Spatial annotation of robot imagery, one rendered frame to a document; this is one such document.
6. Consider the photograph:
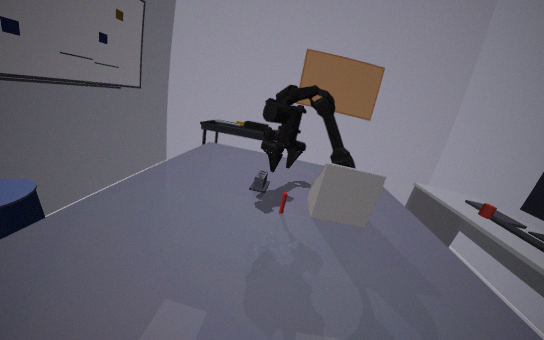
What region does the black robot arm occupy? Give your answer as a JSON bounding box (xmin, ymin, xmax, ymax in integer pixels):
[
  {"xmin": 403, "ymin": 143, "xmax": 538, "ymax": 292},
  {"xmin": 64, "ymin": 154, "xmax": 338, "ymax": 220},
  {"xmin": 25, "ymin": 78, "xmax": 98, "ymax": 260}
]
[{"xmin": 262, "ymin": 85, "xmax": 356, "ymax": 168}]

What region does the red peg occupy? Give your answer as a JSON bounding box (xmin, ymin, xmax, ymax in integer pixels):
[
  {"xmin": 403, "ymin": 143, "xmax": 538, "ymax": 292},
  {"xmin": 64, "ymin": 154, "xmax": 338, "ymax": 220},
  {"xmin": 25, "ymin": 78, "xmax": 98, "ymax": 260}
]
[{"xmin": 279, "ymin": 192, "xmax": 288, "ymax": 213}]

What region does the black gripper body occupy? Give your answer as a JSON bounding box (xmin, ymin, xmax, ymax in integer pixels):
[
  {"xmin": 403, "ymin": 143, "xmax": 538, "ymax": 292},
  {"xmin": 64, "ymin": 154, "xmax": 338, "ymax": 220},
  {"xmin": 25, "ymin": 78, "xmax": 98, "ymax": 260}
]
[{"xmin": 261, "ymin": 124, "xmax": 306, "ymax": 154}]

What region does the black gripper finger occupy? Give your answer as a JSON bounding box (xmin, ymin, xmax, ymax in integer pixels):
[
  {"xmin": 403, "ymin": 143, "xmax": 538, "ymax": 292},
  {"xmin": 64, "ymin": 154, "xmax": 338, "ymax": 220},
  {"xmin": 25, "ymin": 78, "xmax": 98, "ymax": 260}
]
[
  {"xmin": 286, "ymin": 148, "xmax": 303, "ymax": 169},
  {"xmin": 263, "ymin": 150, "xmax": 283, "ymax": 172}
]

